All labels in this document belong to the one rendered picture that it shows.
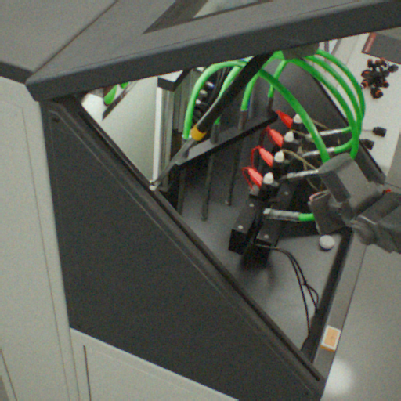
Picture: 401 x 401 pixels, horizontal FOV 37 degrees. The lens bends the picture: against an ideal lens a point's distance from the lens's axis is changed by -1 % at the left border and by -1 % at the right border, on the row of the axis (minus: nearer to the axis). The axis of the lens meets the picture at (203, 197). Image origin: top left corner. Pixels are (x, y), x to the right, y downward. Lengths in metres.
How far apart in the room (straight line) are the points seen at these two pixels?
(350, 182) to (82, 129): 0.42
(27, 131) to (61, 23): 0.19
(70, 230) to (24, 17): 0.39
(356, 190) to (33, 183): 0.56
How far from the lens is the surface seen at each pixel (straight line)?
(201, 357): 1.28
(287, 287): 1.51
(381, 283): 2.70
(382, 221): 0.88
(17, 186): 1.14
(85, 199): 1.05
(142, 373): 1.46
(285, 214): 1.20
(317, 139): 1.06
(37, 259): 1.29
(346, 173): 0.93
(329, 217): 1.06
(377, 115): 1.84
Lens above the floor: 2.02
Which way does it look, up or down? 46 degrees down
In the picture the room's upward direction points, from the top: 7 degrees clockwise
